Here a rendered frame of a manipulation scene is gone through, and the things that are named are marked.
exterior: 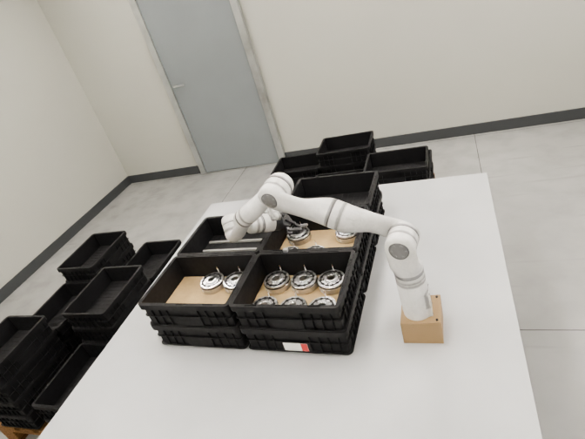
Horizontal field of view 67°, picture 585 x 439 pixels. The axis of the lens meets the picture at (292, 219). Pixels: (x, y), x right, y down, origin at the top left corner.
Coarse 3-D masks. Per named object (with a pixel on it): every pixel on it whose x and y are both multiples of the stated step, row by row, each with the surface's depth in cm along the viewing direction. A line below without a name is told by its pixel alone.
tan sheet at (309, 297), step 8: (264, 288) 170; (288, 288) 166; (256, 296) 168; (272, 296) 165; (280, 296) 164; (288, 296) 163; (304, 296) 160; (312, 296) 159; (320, 296) 158; (328, 296) 157; (336, 296) 156
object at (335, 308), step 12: (276, 252) 171; (288, 252) 169; (300, 252) 167; (312, 252) 165; (324, 252) 163; (336, 252) 161; (348, 252) 159; (252, 264) 169; (348, 264) 153; (348, 276) 148; (240, 288) 158; (252, 312) 149; (264, 312) 147; (276, 312) 145; (288, 312) 144; (300, 312) 142; (312, 312) 140; (324, 312) 139; (336, 312) 137
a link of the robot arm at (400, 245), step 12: (396, 228) 129; (408, 228) 129; (396, 240) 126; (408, 240) 125; (396, 252) 128; (408, 252) 126; (396, 264) 131; (408, 264) 129; (420, 264) 132; (396, 276) 135; (408, 276) 132
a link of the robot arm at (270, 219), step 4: (268, 208) 171; (268, 212) 171; (272, 212) 168; (276, 212) 167; (264, 216) 169; (268, 216) 170; (272, 216) 169; (276, 216) 166; (280, 216) 167; (264, 220) 168; (268, 220) 169; (272, 220) 170; (268, 224) 169; (272, 224) 170; (276, 224) 171; (268, 228) 170; (272, 228) 171; (264, 232) 171
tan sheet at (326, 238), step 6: (312, 234) 193; (318, 234) 192; (324, 234) 191; (330, 234) 189; (312, 240) 189; (318, 240) 188; (324, 240) 187; (330, 240) 185; (336, 240) 184; (282, 246) 192; (288, 246) 191; (300, 246) 188; (306, 246) 187; (324, 246) 183; (330, 246) 182; (336, 246) 181; (342, 246) 180; (348, 246) 179
